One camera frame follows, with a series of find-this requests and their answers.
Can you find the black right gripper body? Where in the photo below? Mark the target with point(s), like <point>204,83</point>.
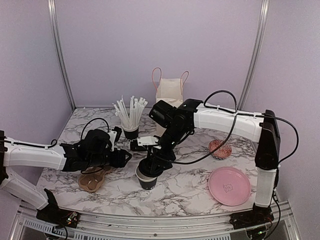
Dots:
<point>174,134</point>

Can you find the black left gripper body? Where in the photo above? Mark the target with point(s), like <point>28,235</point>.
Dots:
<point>97,160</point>

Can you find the black plastic cup lid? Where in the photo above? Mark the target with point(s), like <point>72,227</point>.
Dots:
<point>146,168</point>

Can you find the black paper coffee cup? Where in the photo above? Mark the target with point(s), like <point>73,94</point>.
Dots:
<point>147,183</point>

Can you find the brown cardboard cup carrier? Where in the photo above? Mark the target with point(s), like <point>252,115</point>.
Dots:
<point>93,178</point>

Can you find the white paper gift bag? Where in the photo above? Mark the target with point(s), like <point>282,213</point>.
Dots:
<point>170,90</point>

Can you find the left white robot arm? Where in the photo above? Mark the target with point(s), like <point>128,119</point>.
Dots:
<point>19,153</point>

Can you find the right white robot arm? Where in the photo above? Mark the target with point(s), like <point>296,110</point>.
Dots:
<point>258,128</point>

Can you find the black cup of straws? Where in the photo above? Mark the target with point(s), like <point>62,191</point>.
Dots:
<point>130,117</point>

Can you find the red patterned ceramic bowl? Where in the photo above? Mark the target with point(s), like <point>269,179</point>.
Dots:
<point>223,152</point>

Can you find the pink plastic plate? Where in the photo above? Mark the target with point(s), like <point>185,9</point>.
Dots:
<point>229,186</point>

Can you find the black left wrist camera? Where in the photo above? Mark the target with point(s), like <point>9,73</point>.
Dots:
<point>97,141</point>

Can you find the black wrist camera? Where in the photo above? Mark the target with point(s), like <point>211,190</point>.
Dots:
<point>97,141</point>
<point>162,113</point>

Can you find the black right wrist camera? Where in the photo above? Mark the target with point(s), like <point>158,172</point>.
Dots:
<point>162,113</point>

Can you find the left aluminium frame post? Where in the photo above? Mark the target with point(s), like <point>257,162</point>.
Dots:
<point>59,52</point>

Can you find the aluminium frame post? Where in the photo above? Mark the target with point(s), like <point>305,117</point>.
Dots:
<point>258,42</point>
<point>59,52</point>

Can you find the right aluminium frame post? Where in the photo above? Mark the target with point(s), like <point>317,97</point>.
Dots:
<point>258,42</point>

